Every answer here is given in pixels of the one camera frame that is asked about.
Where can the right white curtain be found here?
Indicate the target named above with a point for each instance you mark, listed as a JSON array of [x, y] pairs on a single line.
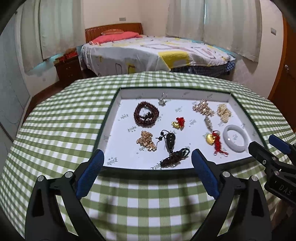
[[233, 25]]

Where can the green white jewelry tray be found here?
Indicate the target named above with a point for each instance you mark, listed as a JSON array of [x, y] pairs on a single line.
[[132, 135]]

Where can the silver rhinestone brooch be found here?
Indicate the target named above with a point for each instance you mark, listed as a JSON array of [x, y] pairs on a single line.
[[208, 123]]

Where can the orange embroidered pillow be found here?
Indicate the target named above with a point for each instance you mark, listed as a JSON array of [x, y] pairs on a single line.
[[112, 32]]

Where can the wooden door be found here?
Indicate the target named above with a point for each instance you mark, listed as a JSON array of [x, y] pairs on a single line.
[[283, 91]]

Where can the left white curtain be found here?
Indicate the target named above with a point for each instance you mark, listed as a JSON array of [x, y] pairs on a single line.
[[48, 28]]

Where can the wooden headboard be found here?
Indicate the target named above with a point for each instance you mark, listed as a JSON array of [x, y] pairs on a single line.
[[94, 32]]

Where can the pale jade bangle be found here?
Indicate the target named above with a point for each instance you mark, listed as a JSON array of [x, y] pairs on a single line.
[[235, 138]]

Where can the red boxes on nightstand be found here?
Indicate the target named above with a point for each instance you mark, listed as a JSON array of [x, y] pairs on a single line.
[[70, 53]]

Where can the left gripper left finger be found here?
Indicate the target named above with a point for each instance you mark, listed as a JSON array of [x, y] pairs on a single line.
[[44, 220]]

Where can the white curtain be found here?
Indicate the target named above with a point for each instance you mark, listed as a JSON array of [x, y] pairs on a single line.
[[233, 25], [48, 28]]

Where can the gold ingot red tassel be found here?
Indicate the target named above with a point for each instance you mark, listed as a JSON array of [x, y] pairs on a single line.
[[213, 139]]

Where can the gold pearl brooch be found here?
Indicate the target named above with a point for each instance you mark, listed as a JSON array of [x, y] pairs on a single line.
[[203, 108]]

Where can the small silver ring charm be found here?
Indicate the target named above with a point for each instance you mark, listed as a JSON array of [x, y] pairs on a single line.
[[162, 100]]

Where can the wall switch plate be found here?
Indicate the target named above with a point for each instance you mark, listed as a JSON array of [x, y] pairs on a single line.
[[273, 31]]

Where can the small red gold charm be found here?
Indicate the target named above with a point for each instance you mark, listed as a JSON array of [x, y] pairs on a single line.
[[179, 123]]

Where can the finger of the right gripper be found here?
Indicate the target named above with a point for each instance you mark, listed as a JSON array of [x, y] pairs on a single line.
[[284, 147], [270, 162]]

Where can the bed with patterned quilt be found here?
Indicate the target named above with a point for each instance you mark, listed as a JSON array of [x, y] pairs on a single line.
[[137, 55]]

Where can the pink pillow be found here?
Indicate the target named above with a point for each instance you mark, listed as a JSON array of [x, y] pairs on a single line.
[[114, 37]]

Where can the green checkered tablecloth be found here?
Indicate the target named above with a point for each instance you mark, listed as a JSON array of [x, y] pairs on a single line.
[[60, 133]]

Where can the dark wooden nightstand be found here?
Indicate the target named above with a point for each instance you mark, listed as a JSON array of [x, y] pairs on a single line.
[[68, 71]]

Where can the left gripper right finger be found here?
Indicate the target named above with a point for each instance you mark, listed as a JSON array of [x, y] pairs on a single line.
[[251, 220]]

